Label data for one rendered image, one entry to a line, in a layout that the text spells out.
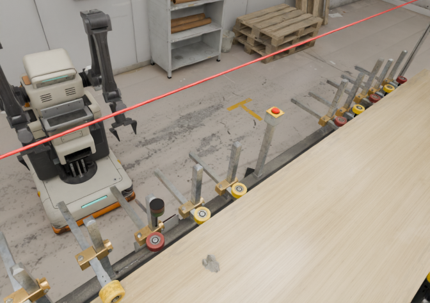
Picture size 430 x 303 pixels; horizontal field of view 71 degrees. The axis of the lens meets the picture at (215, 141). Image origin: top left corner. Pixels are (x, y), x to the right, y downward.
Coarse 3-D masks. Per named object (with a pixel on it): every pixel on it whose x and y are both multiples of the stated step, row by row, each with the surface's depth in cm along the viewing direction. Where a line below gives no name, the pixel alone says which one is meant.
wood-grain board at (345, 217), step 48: (336, 144) 190; (384, 144) 195; (288, 192) 159; (336, 192) 162; (384, 192) 165; (192, 240) 134; (240, 240) 136; (288, 240) 138; (336, 240) 141; (384, 240) 143; (144, 288) 118; (192, 288) 119; (240, 288) 121; (288, 288) 123; (336, 288) 124; (384, 288) 126
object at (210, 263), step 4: (208, 256) 129; (212, 256) 129; (204, 260) 127; (208, 260) 128; (212, 260) 127; (204, 264) 126; (208, 264) 126; (212, 264) 125; (216, 264) 126; (208, 268) 125; (212, 268) 125; (216, 268) 125; (216, 272) 125
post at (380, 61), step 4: (380, 60) 223; (376, 64) 227; (380, 64) 225; (376, 68) 228; (372, 72) 231; (376, 72) 229; (372, 76) 232; (368, 80) 236; (372, 80) 234; (368, 84) 238; (364, 88) 241; (368, 88) 239; (364, 92) 243; (360, 104) 252
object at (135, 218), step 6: (114, 186) 156; (114, 192) 154; (120, 198) 152; (120, 204) 152; (126, 204) 149; (126, 210) 147; (132, 210) 147; (132, 216) 145; (138, 222) 143; (138, 228) 142
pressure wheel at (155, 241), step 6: (150, 234) 134; (156, 234) 134; (162, 234) 134; (150, 240) 132; (156, 240) 132; (162, 240) 132; (150, 246) 130; (156, 246) 130; (162, 246) 132; (156, 252) 139
